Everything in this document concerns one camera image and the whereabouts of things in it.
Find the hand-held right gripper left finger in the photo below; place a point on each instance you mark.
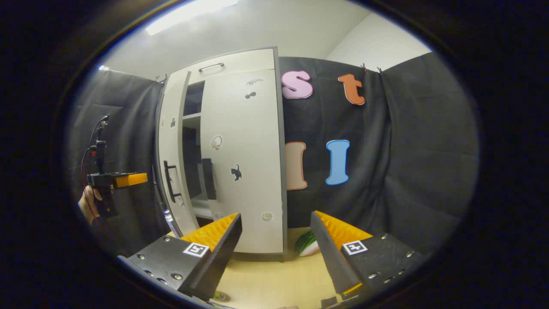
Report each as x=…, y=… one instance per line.
x=216, y=257

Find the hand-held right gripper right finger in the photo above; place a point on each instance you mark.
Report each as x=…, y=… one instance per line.
x=332, y=253

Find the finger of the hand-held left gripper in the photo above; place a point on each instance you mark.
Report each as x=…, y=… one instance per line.
x=131, y=180

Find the round brown coaster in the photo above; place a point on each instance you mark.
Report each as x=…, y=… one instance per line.
x=221, y=296

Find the white cabinet door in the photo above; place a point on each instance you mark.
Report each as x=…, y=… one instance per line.
x=244, y=171
x=169, y=137

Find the white and grey cabinet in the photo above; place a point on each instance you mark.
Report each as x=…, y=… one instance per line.
x=281, y=150

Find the white cabinet drawer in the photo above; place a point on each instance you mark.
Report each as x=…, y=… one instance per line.
x=244, y=62

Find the toy watermelon slice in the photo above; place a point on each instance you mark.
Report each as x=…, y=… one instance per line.
x=305, y=244

